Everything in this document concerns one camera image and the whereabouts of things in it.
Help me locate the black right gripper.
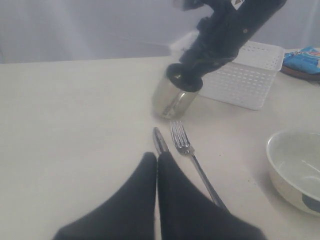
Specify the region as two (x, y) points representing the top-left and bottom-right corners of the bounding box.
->
(179, 0), (286, 83)

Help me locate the grey metal cup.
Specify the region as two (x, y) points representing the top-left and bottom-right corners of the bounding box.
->
(152, 63), (203, 119)

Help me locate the clear textured glass bowl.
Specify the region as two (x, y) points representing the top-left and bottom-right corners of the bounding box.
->
(265, 129), (320, 216)

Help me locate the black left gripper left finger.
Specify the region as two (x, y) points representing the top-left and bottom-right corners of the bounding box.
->
(54, 152), (157, 240)

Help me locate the silver metal fork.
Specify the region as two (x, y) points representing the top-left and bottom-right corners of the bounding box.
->
(170, 120), (230, 213)

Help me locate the brown wooden plate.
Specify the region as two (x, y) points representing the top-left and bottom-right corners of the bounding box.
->
(280, 65), (320, 82)

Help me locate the silver table knife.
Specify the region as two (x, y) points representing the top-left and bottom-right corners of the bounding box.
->
(152, 127), (169, 155)

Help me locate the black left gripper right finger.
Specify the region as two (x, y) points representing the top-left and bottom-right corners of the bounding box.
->
(157, 152), (266, 240)

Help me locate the blue chips bag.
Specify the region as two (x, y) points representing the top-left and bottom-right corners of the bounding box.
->
(282, 46), (320, 75)

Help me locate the white perforated plastic basket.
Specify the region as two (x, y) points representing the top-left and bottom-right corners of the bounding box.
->
(199, 41), (285, 110)

